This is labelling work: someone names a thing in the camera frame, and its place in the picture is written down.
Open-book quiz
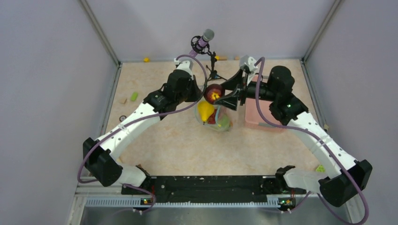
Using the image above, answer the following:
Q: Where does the small wooden cube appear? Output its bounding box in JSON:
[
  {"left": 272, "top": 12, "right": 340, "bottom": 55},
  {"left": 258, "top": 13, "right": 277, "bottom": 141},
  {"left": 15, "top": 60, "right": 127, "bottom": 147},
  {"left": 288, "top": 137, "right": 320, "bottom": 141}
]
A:
[{"left": 119, "top": 98, "right": 127, "bottom": 104}]

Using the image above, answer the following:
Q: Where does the green cabbage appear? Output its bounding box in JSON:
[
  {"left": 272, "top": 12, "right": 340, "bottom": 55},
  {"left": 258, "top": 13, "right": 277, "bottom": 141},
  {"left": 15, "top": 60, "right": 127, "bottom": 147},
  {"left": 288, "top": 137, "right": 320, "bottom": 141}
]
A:
[{"left": 217, "top": 114, "right": 232, "bottom": 131}]

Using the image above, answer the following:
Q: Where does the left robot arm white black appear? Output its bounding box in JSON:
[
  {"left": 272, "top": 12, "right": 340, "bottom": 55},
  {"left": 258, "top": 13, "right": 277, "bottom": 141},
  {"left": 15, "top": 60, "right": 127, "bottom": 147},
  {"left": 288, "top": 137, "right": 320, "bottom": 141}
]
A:
[{"left": 83, "top": 68, "right": 203, "bottom": 194}]

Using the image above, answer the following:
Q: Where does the pink plastic perforated basket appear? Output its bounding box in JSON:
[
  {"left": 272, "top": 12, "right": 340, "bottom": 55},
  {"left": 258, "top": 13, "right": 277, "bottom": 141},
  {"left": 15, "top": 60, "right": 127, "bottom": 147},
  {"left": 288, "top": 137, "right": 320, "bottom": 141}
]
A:
[{"left": 244, "top": 76, "right": 285, "bottom": 133}]

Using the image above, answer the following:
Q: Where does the light green block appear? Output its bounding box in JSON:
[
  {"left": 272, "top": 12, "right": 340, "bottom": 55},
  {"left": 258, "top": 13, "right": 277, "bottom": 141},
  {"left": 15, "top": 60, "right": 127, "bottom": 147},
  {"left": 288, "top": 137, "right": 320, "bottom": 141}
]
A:
[{"left": 315, "top": 165, "right": 326, "bottom": 173}]

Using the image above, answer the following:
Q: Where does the wooden peg at wall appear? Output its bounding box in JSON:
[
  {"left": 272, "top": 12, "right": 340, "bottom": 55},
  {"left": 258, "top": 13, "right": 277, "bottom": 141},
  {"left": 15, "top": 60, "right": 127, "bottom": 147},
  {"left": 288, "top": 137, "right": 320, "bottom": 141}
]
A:
[{"left": 215, "top": 55, "right": 228, "bottom": 60}]

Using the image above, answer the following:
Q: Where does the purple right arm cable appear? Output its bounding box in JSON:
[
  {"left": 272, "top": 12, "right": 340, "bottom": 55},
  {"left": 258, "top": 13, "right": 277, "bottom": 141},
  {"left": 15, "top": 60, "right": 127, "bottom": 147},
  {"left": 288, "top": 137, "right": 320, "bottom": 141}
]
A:
[{"left": 254, "top": 57, "right": 370, "bottom": 225}]

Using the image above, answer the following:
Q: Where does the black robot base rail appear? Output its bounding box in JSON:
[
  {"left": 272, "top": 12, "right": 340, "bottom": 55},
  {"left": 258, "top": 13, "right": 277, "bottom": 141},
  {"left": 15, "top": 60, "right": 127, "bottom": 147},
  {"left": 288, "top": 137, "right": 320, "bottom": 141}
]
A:
[{"left": 121, "top": 174, "right": 307, "bottom": 206}]

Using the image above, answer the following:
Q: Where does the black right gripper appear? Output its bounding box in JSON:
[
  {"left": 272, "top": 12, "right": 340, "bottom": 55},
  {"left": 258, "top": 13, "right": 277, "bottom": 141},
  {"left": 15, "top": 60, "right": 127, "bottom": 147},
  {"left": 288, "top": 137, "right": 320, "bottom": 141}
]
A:
[{"left": 215, "top": 67, "right": 278, "bottom": 110}]

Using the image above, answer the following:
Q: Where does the yellow lemon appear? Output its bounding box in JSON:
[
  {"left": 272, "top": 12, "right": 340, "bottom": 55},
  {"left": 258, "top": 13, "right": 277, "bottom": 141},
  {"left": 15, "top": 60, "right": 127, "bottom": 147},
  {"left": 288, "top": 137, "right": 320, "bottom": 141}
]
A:
[{"left": 197, "top": 101, "right": 215, "bottom": 122}]

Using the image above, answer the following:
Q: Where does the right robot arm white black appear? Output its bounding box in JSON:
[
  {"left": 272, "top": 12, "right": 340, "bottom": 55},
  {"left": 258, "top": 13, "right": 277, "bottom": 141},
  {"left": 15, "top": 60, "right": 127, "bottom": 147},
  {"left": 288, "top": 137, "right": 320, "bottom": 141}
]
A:
[{"left": 215, "top": 66, "right": 372, "bottom": 207}]

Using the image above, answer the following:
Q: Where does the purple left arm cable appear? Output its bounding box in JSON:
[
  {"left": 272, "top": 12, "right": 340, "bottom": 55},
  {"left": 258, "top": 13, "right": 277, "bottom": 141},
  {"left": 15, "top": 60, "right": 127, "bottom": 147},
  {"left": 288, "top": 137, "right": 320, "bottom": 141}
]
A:
[{"left": 77, "top": 54, "right": 208, "bottom": 215}]

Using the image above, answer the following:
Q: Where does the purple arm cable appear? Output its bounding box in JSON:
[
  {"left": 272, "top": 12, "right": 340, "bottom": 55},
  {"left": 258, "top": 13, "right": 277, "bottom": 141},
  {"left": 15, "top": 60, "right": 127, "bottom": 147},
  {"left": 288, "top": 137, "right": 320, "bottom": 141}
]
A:
[
  {"left": 77, "top": 54, "right": 208, "bottom": 215},
  {"left": 254, "top": 57, "right": 370, "bottom": 225}
]

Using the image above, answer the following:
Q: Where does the green toy block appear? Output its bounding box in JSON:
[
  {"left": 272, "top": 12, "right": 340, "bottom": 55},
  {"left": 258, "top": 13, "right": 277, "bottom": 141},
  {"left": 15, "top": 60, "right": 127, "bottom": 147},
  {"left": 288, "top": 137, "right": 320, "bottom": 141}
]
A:
[{"left": 130, "top": 92, "right": 138, "bottom": 102}]

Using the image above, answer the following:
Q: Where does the grey purple microphone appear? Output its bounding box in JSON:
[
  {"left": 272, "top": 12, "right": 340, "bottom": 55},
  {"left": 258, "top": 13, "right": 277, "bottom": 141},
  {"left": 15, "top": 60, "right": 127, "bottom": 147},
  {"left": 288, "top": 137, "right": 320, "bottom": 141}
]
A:
[{"left": 189, "top": 29, "right": 214, "bottom": 58}]

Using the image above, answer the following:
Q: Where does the clear zip bag blue zipper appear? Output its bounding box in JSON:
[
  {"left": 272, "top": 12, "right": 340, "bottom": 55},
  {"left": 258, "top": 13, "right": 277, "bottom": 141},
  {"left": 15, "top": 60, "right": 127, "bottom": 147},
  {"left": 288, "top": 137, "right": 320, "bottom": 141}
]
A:
[{"left": 194, "top": 83, "right": 233, "bottom": 132}]

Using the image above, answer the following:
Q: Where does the red grapes bunch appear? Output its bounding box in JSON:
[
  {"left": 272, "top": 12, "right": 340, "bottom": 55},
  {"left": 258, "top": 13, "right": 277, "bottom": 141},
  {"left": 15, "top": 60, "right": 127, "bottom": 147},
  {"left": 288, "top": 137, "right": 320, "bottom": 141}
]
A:
[{"left": 207, "top": 109, "right": 217, "bottom": 125}]

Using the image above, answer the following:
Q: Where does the brown ring toy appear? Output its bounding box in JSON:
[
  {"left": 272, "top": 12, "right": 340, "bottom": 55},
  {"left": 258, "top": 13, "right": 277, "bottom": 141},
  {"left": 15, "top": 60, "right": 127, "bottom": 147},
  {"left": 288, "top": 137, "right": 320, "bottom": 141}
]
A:
[{"left": 119, "top": 115, "right": 127, "bottom": 122}]

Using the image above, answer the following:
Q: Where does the red apple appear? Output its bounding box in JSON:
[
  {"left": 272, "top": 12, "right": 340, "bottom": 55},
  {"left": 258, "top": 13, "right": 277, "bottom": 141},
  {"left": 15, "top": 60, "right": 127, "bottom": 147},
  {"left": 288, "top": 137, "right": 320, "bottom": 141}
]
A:
[{"left": 204, "top": 83, "right": 225, "bottom": 105}]

